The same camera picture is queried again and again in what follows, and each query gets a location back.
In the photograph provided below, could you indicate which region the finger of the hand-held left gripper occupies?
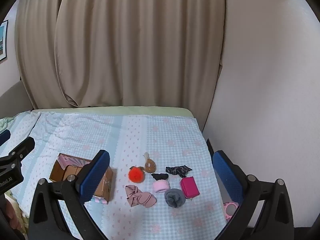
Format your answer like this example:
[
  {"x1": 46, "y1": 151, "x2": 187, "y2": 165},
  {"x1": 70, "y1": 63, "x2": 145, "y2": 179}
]
[
  {"x1": 0, "y1": 129, "x2": 11, "y2": 147},
  {"x1": 0, "y1": 137, "x2": 35, "y2": 173}
]

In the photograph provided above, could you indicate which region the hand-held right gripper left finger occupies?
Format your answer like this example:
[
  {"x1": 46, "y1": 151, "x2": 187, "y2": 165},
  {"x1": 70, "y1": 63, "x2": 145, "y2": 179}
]
[{"x1": 28, "y1": 149, "x2": 112, "y2": 240}]

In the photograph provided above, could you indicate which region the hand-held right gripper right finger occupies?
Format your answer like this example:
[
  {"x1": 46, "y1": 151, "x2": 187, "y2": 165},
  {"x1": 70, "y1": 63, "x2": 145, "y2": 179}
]
[{"x1": 212, "y1": 150, "x2": 294, "y2": 240}]

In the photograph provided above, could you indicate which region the cardboard box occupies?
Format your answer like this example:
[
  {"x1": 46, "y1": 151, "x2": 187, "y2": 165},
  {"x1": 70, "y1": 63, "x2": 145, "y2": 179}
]
[{"x1": 49, "y1": 152, "x2": 114, "y2": 204}]

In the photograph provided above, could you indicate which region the dark patterned scrunchie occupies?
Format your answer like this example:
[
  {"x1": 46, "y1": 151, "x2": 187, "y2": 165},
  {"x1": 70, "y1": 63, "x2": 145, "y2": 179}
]
[{"x1": 165, "y1": 165, "x2": 193, "y2": 179}]

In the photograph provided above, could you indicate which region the brown plush toy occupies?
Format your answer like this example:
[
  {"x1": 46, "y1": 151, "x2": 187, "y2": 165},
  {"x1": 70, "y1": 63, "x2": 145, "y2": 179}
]
[{"x1": 143, "y1": 152, "x2": 157, "y2": 174}]

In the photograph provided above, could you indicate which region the person's left hand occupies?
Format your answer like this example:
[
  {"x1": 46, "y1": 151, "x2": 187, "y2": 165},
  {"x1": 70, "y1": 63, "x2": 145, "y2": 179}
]
[{"x1": 0, "y1": 198, "x2": 17, "y2": 232}]

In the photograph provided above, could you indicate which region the pink striped box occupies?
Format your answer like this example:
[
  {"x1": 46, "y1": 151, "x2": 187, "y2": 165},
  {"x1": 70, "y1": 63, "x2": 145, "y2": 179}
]
[{"x1": 57, "y1": 154, "x2": 92, "y2": 170}]

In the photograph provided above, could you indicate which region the pink round plastic object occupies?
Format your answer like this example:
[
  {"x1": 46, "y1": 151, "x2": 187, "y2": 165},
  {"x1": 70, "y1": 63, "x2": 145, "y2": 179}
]
[{"x1": 223, "y1": 201, "x2": 240, "y2": 222}]

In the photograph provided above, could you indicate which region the pale green floral cloth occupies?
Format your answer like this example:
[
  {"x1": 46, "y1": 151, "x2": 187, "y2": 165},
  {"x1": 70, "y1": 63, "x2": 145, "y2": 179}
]
[{"x1": 5, "y1": 190, "x2": 32, "y2": 233}]

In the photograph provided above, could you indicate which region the beige headboard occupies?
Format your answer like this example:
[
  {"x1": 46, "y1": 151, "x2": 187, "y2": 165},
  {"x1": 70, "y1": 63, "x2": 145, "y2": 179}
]
[{"x1": 0, "y1": 80, "x2": 33, "y2": 118}]

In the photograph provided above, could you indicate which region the magenta zip pouch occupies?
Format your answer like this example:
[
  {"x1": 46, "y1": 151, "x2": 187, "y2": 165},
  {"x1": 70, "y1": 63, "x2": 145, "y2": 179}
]
[{"x1": 179, "y1": 176, "x2": 200, "y2": 200}]

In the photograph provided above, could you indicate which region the orange pompom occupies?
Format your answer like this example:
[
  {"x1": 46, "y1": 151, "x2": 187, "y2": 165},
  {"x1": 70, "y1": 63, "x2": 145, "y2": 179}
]
[{"x1": 128, "y1": 165, "x2": 145, "y2": 183}]

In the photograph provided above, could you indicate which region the dusty pink cloth bow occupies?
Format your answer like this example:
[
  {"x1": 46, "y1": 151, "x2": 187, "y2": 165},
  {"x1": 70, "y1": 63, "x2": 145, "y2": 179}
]
[{"x1": 125, "y1": 184, "x2": 157, "y2": 209}]

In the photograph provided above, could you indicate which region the grey rolled sock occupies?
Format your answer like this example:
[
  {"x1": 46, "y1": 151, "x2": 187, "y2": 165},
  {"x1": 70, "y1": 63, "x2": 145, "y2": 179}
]
[{"x1": 164, "y1": 188, "x2": 187, "y2": 208}]

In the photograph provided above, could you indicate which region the light blue gingham blanket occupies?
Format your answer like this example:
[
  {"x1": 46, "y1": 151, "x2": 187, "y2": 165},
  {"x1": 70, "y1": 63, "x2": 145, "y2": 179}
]
[{"x1": 0, "y1": 110, "x2": 227, "y2": 240}]

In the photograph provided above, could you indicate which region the pink rolled sock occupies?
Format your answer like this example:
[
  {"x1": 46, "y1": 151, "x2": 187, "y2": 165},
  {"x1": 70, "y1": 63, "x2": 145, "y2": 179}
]
[{"x1": 152, "y1": 180, "x2": 170, "y2": 194}]

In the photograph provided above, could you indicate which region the pale green bed sheet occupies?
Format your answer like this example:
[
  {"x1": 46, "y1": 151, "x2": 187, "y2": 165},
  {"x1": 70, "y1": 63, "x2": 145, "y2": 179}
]
[{"x1": 0, "y1": 106, "x2": 197, "y2": 128}]

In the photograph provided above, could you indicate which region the beige curtain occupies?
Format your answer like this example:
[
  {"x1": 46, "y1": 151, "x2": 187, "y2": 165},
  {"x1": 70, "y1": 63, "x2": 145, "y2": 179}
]
[{"x1": 15, "y1": 0, "x2": 227, "y2": 109}]

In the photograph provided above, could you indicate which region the black bed frame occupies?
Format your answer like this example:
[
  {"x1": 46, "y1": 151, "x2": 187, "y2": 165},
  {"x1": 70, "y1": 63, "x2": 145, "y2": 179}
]
[{"x1": 206, "y1": 138, "x2": 216, "y2": 161}]

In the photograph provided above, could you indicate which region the framed wall picture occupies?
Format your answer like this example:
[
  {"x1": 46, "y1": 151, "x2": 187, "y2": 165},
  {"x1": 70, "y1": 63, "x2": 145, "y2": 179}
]
[{"x1": 0, "y1": 19, "x2": 9, "y2": 61}]

